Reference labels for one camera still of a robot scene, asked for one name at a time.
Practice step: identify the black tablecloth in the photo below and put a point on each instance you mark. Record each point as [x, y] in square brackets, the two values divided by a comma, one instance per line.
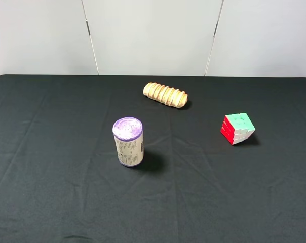
[61, 180]

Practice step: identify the ridged bread roll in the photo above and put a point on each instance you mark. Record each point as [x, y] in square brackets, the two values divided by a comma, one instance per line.
[166, 95]

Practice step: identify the purple white cylindrical roll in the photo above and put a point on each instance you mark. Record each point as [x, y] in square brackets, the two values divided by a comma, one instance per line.
[128, 136]

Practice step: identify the colourful puzzle cube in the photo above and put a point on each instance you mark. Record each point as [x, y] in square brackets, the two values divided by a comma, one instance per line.
[237, 127]

